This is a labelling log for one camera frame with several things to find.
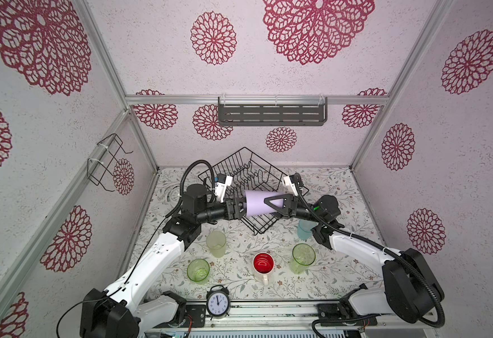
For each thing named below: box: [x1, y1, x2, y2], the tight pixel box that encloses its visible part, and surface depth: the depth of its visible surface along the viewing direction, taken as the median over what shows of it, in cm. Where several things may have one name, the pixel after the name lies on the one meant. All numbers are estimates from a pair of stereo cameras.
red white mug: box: [252, 252, 276, 286], surface depth 82 cm
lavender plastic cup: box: [245, 190, 288, 217], surface depth 65 cm
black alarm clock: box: [206, 284, 231, 321], surface depth 76 cm
